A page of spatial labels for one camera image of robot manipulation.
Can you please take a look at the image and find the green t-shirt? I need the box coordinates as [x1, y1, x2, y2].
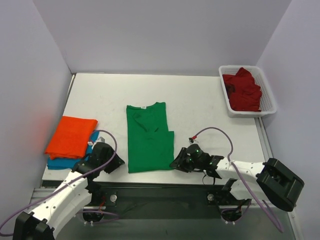
[126, 102, 175, 174]

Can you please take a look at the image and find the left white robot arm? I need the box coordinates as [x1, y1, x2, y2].
[12, 142, 125, 240]

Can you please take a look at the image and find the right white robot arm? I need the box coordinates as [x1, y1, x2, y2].
[169, 144, 305, 212]

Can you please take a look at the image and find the folded orange t-shirt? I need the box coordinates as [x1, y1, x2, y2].
[44, 116, 98, 160]

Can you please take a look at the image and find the folded blue t-shirt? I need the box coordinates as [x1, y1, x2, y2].
[47, 132, 99, 170]

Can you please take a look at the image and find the dark red t-shirt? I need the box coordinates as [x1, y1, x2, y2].
[222, 67, 262, 112]

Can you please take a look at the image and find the white plastic basket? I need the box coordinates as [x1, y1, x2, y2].
[218, 65, 277, 118]

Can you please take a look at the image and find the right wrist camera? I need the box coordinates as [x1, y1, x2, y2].
[188, 137, 199, 145]

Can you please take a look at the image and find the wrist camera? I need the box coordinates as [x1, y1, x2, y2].
[188, 137, 199, 145]
[87, 136, 105, 148]

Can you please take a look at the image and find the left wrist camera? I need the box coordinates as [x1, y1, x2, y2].
[87, 136, 105, 148]

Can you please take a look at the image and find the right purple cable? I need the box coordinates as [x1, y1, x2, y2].
[188, 127, 285, 234]

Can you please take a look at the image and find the purple cable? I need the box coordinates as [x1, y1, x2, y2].
[0, 129, 122, 236]
[188, 127, 285, 234]

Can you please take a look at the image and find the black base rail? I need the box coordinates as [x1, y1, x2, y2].
[85, 182, 249, 220]

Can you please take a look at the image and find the aluminium frame rail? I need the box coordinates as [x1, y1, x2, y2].
[28, 117, 297, 210]

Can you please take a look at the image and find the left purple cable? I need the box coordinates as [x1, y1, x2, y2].
[0, 129, 122, 236]

